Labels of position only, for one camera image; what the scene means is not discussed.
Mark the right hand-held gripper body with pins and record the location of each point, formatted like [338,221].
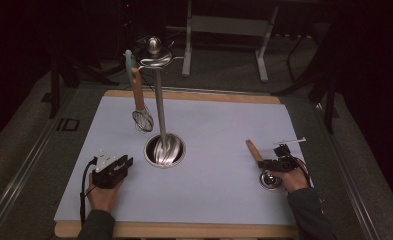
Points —
[282,163]

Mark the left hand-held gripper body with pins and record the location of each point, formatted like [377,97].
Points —
[109,173]

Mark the person's right hand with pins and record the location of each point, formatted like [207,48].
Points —
[295,181]

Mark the person's left hand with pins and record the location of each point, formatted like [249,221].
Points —
[102,198]

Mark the dark metal stand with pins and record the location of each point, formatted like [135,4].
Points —
[329,103]

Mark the teal silicone utensil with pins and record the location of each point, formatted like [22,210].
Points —
[129,61]

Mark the grey metal frame stand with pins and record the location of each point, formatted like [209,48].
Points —
[227,25]

